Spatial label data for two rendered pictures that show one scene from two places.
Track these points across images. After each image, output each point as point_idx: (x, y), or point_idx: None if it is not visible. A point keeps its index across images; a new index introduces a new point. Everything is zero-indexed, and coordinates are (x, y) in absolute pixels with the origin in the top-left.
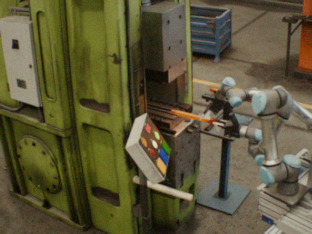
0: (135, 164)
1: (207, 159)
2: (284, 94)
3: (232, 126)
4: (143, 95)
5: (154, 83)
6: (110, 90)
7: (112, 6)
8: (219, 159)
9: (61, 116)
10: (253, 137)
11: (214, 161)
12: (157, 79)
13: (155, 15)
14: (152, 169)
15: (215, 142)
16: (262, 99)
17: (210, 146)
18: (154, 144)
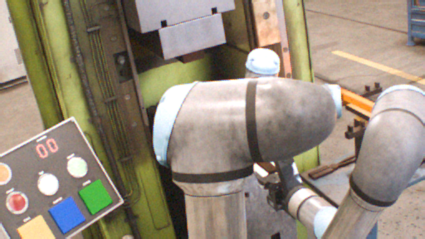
0: (111, 214)
1: (388, 225)
2: (283, 106)
3: (279, 184)
4: (132, 83)
5: (232, 67)
6: (52, 65)
7: None
8: (409, 232)
9: (36, 105)
10: (311, 230)
11: (396, 234)
12: (155, 51)
13: None
14: (4, 236)
15: (422, 197)
16: (161, 112)
17: (408, 203)
18: (45, 184)
